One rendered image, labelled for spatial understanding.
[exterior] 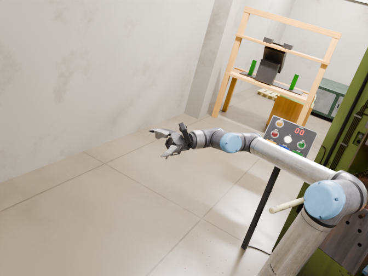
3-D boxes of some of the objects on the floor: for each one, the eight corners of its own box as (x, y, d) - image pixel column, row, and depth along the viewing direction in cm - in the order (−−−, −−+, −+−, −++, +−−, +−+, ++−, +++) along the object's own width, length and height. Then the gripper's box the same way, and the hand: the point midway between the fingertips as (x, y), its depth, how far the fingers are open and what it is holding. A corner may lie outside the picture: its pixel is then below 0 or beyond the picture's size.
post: (243, 249, 289) (291, 139, 246) (240, 246, 291) (286, 137, 249) (246, 248, 291) (293, 139, 248) (243, 245, 294) (289, 136, 251)
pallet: (267, 88, 914) (268, 85, 910) (293, 98, 887) (294, 95, 883) (256, 94, 823) (257, 90, 819) (284, 105, 796) (286, 101, 792)
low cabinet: (381, 126, 854) (395, 101, 827) (383, 143, 718) (400, 113, 690) (311, 101, 920) (322, 76, 892) (301, 111, 783) (313, 83, 755)
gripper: (196, 163, 157) (158, 170, 147) (180, 131, 167) (143, 136, 157) (203, 151, 151) (164, 157, 141) (185, 120, 161) (148, 123, 151)
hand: (154, 142), depth 147 cm, fingers open, 14 cm apart
